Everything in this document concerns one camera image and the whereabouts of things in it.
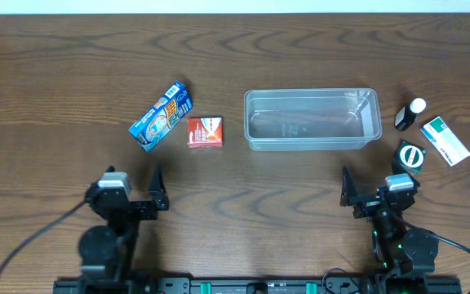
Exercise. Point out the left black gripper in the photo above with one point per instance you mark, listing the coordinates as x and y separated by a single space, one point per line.
138 207

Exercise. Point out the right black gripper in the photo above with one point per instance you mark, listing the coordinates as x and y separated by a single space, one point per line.
373 207

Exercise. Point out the dark green round-logo box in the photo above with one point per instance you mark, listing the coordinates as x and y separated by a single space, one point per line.
410 157

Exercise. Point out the blue Cool Fever box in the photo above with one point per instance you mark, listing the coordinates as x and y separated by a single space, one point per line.
165 114

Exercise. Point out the white green Panadol box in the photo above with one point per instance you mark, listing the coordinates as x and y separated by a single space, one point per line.
445 141

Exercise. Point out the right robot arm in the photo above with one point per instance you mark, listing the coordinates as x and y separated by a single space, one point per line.
405 253

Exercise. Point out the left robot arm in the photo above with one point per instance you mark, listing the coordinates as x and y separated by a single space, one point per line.
107 250

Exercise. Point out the clear plastic container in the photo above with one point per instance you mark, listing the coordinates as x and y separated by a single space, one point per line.
311 119

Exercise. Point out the red small box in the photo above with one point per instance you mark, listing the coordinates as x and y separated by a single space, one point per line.
205 133

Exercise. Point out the dark bottle white cap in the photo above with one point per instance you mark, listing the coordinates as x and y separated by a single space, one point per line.
408 114

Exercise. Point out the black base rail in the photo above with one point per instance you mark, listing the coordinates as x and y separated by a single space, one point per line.
330 284

